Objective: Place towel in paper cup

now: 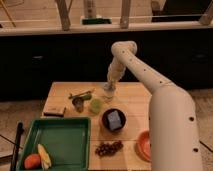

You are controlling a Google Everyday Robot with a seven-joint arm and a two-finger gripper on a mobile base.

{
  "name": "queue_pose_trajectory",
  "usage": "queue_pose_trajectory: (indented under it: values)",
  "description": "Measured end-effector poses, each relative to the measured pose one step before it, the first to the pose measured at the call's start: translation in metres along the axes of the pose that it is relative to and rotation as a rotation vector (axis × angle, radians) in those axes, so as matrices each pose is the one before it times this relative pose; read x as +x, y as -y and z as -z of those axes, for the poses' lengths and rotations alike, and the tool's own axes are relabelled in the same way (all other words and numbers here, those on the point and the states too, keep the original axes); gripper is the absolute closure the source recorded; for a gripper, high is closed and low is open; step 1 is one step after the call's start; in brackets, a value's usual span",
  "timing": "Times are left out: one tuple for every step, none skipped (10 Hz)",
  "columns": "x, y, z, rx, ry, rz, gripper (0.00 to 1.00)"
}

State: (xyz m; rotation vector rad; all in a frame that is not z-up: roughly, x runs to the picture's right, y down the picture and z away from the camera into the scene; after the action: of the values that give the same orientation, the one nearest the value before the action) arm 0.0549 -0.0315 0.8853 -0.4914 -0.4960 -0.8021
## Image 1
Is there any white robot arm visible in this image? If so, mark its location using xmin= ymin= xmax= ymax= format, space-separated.
xmin=104 ymin=41 xmax=203 ymax=171

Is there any green paper cup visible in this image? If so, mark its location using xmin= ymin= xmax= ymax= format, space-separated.
xmin=89 ymin=98 xmax=102 ymax=114

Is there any black bowl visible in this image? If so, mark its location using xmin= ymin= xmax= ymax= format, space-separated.
xmin=100 ymin=108 xmax=126 ymax=133

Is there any green vegetable peeler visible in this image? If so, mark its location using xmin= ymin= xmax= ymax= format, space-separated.
xmin=69 ymin=90 xmax=93 ymax=100

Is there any dark grape bunch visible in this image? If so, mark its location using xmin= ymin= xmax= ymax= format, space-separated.
xmin=95 ymin=141 xmax=123 ymax=157

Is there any orange plastic bowl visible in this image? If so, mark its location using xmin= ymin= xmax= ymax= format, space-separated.
xmin=136 ymin=130 xmax=151 ymax=162

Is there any green plastic tray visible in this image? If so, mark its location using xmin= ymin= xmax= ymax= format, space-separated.
xmin=16 ymin=117 xmax=91 ymax=171

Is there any wooden railing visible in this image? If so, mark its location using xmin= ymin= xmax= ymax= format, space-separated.
xmin=0 ymin=0 xmax=213 ymax=36

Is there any yellow corn cob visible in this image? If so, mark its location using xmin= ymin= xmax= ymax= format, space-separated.
xmin=37 ymin=144 xmax=52 ymax=170

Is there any black rod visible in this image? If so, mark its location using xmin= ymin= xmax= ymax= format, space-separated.
xmin=10 ymin=122 xmax=24 ymax=171

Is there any orange fruit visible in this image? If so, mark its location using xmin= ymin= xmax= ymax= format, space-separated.
xmin=24 ymin=154 xmax=41 ymax=169

